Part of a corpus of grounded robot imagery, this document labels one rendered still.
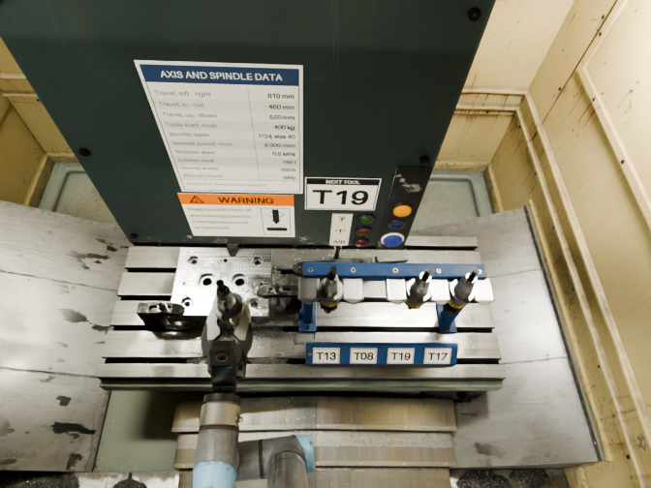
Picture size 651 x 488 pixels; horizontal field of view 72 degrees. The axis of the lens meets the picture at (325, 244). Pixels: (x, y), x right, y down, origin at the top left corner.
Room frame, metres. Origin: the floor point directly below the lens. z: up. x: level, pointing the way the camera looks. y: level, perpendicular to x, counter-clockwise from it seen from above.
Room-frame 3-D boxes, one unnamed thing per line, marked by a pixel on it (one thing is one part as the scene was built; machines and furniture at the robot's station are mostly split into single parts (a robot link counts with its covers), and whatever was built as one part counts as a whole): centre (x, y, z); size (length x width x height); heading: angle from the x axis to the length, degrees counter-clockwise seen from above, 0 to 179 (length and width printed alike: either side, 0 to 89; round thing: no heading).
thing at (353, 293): (0.49, -0.08, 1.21); 0.07 x 0.05 x 0.01; 5
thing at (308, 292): (0.48, 0.03, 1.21); 0.07 x 0.05 x 0.01; 5
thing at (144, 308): (0.49, 0.46, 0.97); 0.13 x 0.03 x 0.15; 95
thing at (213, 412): (0.16, 0.17, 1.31); 0.08 x 0.05 x 0.08; 95
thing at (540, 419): (0.61, -0.44, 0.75); 0.89 x 0.70 x 0.26; 5
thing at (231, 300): (0.37, 0.19, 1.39); 0.04 x 0.04 x 0.07
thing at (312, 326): (0.54, 0.04, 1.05); 0.10 x 0.05 x 0.30; 5
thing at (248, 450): (0.09, 0.15, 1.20); 0.11 x 0.08 x 0.11; 101
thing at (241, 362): (0.24, 0.18, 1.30); 0.12 x 0.08 x 0.09; 5
